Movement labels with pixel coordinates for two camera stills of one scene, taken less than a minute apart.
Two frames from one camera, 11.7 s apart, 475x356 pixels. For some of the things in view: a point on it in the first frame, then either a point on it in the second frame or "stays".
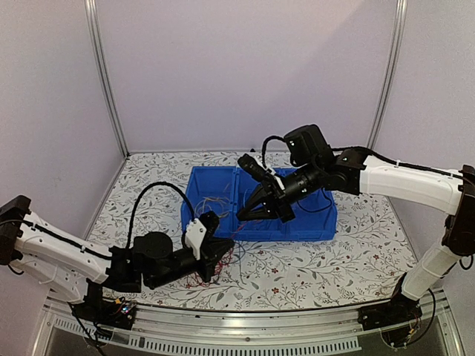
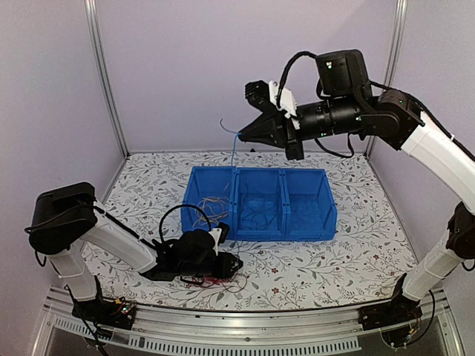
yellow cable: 214,204 stays
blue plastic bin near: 315,217 stays
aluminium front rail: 235,331 stays
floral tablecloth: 365,265 stays
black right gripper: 269,210 to 269,127
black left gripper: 213,251 to 225,260
